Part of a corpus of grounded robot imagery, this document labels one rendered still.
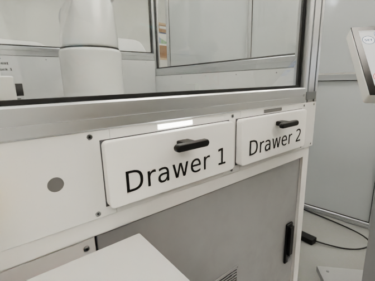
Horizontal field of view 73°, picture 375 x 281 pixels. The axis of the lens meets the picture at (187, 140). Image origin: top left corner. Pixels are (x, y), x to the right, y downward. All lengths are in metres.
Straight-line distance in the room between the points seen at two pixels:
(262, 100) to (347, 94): 1.39
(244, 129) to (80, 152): 0.35
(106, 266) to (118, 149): 0.17
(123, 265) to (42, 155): 0.19
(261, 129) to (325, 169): 1.53
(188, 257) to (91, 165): 0.33
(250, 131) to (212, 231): 0.26
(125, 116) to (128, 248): 0.21
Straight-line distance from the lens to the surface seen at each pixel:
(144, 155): 0.43
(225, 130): 0.55
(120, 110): 0.42
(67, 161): 0.41
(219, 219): 0.66
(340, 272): 1.67
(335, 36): 2.07
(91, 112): 0.40
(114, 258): 0.43
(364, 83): 1.04
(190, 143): 0.44
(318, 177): 2.18
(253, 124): 0.62
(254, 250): 0.84
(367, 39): 1.17
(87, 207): 0.44
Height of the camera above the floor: 1.02
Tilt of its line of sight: 13 degrees down
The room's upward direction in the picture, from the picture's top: 1 degrees counter-clockwise
